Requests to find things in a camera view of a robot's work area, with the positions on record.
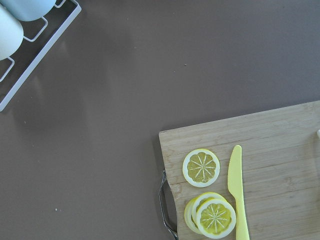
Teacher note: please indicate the single lemon slice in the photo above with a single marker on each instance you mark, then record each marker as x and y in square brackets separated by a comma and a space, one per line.
[201, 168]

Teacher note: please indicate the yellow plastic knife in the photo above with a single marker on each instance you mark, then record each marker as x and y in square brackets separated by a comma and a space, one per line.
[235, 187]

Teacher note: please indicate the top stacked lemon slice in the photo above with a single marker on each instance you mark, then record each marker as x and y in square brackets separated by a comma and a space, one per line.
[216, 218]

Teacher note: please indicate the wooden cutting board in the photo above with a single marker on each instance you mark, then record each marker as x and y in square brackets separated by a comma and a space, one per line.
[280, 169]

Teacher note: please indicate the light blue cup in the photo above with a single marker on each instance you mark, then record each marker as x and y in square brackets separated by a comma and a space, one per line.
[28, 10]

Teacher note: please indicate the pale white cup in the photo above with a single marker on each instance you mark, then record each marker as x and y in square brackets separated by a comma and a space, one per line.
[11, 33]

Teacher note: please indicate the metal board handle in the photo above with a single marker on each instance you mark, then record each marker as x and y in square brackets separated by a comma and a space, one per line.
[163, 206]

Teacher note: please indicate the white wire cup rack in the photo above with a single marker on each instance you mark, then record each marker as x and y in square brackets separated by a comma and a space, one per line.
[38, 38]

